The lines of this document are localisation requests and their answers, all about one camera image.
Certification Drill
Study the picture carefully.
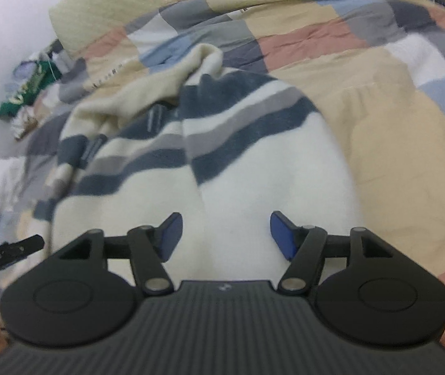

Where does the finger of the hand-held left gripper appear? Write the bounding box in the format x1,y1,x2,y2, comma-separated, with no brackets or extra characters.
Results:
0,234,45,272

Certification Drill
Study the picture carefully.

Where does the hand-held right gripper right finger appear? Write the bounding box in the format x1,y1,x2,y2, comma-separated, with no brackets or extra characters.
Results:
270,211,397,293

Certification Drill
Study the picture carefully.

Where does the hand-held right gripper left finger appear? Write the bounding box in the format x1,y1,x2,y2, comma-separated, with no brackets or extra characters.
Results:
56,213,184,295

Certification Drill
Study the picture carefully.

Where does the white navy grey striped sweater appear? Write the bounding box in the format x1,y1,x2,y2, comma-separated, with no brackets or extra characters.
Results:
33,44,362,282

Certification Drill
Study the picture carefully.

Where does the patchwork checked blanket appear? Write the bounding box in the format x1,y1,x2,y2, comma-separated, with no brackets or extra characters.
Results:
0,0,445,278

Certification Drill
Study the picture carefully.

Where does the green printed bag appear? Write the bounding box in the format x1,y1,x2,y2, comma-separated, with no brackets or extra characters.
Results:
0,60,57,120

